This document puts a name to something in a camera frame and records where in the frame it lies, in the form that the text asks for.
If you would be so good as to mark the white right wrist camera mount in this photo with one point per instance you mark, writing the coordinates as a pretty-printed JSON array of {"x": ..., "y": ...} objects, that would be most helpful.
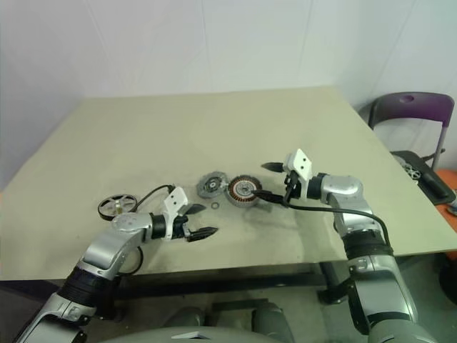
[{"x": 301, "y": 162}]

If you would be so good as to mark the grey robot torso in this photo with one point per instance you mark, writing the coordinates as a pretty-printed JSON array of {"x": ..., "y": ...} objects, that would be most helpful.
[{"x": 160, "y": 336}]

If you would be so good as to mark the purple folding chair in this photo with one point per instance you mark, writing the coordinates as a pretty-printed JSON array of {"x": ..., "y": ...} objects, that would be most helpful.
[{"x": 410, "y": 107}]

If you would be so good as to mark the grey round motor lid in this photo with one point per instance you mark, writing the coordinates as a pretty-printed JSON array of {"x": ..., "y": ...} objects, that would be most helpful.
[{"x": 210, "y": 184}]

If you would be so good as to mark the black oblong object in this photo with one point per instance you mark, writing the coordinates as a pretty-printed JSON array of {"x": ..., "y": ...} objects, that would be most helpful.
[{"x": 435, "y": 184}]

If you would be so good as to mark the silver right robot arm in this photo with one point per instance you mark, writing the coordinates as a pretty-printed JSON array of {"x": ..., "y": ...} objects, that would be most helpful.
[{"x": 357, "y": 221}]

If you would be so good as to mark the dark rounded floor object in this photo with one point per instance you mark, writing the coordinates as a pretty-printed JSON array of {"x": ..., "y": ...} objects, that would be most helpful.
[{"x": 448, "y": 275}]

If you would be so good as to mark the black table frame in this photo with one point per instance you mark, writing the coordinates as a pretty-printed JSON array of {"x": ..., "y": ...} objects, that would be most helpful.
[{"x": 214, "y": 280}]

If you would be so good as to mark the black tray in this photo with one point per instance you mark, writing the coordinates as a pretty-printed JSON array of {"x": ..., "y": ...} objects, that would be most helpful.
[{"x": 410, "y": 157}]

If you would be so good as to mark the spare silver spoked rotor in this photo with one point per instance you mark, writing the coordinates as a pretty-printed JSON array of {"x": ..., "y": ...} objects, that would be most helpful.
[
  {"x": 408, "y": 165},
  {"x": 416, "y": 175}
]

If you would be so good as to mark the dark rounded grey shape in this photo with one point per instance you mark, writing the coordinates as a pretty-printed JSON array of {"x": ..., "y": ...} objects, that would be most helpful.
[{"x": 271, "y": 321}]

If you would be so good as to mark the small blue grey object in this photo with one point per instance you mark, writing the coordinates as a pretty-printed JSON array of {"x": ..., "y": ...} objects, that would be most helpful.
[{"x": 453, "y": 207}]

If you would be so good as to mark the motor housing with copper windings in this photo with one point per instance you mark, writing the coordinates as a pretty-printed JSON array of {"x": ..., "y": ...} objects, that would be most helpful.
[{"x": 237, "y": 191}]

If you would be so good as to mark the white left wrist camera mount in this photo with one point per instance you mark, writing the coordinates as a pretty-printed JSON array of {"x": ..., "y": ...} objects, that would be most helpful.
[{"x": 175, "y": 200}]

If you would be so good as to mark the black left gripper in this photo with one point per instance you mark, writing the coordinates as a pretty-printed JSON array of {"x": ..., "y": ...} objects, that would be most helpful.
[{"x": 183, "y": 227}]

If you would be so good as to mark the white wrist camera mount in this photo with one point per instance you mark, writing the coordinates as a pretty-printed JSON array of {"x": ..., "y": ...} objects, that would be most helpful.
[
  {"x": 175, "y": 200},
  {"x": 301, "y": 162}
]

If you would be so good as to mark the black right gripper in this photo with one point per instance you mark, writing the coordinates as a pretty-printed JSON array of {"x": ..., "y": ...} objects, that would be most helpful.
[{"x": 292, "y": 186}]

